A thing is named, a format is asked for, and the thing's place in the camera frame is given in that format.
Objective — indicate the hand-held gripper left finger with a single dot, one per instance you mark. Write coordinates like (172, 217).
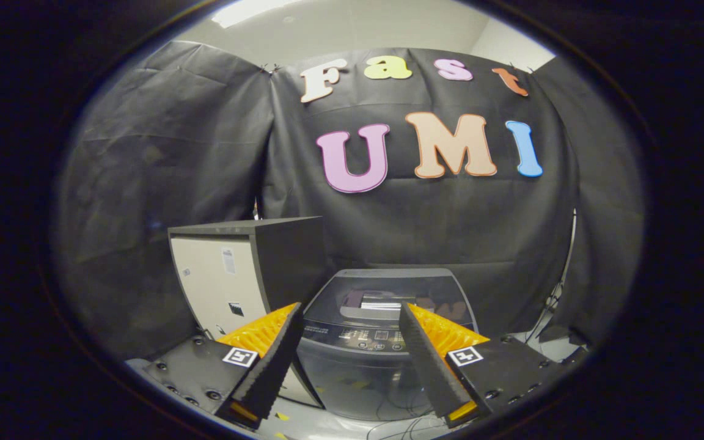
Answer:
(266, 373)

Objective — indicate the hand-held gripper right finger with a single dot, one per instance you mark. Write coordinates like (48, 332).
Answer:
(434, 373)

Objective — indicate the grey washing machine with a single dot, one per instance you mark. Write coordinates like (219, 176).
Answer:
(358, 379)

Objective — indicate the beige and grey cabinet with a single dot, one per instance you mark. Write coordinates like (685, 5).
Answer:
(211, 275)

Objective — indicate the black box on floor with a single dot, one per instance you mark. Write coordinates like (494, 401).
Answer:
(563, 336)

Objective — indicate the black backdrop cloth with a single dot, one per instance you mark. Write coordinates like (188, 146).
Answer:
(419, 226)

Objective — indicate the black light stand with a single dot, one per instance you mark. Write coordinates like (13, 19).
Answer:
(557, 287)

